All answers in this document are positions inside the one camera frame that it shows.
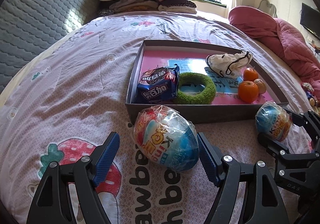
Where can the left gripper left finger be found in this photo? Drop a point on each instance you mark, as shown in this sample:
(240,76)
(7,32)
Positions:
(52,202)

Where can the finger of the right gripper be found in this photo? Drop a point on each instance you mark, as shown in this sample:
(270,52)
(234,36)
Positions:
(308,120)
(277,149)

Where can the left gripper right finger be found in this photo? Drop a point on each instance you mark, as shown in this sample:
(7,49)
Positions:
(262,201)

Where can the blue surprise egg toy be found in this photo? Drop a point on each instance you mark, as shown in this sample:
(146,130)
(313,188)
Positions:
(272,120)

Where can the walnut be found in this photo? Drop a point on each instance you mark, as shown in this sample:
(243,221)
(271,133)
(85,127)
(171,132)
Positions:
(261,86)

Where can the orange tangerine with stem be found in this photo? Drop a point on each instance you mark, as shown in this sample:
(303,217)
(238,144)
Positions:
(248,91)

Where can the white drawstring cloth bag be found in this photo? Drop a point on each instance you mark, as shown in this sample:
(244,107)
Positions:
(228,65)

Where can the red blue surprise egg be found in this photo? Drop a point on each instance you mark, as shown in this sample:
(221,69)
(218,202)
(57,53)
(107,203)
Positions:
(166,138)

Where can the blue oreo cookie packet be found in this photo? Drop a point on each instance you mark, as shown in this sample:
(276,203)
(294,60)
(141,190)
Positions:
(158,85)

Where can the small toy figure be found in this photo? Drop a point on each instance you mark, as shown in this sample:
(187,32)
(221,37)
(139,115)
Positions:
(309,91)

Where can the pink chinese workbook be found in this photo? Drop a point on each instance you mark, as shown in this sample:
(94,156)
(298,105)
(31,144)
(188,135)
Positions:
(193,60)

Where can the pink quilted blanket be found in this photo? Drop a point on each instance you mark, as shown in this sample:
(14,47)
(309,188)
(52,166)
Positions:
(282,38)

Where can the black flat tv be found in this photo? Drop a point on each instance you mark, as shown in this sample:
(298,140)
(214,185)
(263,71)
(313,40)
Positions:
(310,20)

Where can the pink strawberry bed sheet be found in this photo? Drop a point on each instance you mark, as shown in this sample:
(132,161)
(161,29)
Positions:
(68,102)

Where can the grey quilted headboard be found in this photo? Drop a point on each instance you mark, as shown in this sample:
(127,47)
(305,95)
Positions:
(29,27)

